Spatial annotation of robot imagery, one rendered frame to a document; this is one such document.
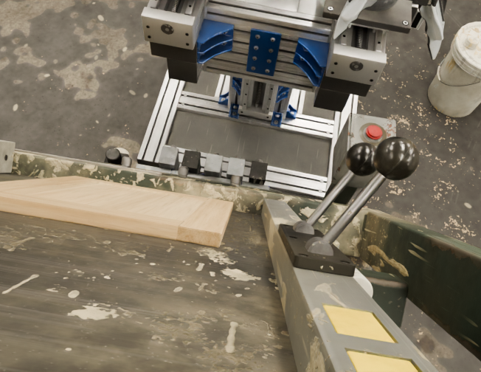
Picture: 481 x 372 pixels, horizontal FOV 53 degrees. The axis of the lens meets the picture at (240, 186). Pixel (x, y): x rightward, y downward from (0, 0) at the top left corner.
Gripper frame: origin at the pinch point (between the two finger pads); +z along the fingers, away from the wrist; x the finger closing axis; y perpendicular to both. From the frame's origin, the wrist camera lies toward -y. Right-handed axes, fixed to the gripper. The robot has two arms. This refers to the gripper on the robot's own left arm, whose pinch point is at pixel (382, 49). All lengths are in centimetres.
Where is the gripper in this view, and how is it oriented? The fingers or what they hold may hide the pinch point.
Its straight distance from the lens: 78.8
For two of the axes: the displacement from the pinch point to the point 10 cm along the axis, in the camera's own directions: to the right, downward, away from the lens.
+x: 9.8, 2.2, -0.4
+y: -1.6, 5.5, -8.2
